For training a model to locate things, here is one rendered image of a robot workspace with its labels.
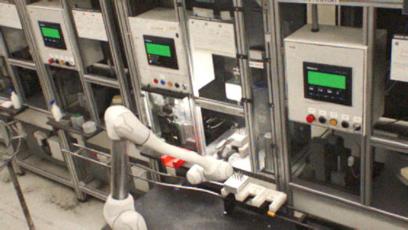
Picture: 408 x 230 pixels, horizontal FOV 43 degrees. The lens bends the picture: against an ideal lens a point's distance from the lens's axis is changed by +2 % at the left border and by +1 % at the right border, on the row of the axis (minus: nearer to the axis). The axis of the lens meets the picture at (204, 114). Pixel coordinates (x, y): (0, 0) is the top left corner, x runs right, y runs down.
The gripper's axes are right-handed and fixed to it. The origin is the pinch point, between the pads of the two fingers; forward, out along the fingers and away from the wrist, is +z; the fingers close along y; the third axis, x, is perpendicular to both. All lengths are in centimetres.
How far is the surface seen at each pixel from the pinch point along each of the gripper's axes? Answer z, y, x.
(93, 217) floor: -17, -101, 146
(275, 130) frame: -6.0, 23.5, -37.4
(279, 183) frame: -5.6, -12.5, -37.6
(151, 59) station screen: -11, 57, 47
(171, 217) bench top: -44, -33, 19
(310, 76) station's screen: -10, 63, -63
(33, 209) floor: -36, -101, 206
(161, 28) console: -9, 78, 36
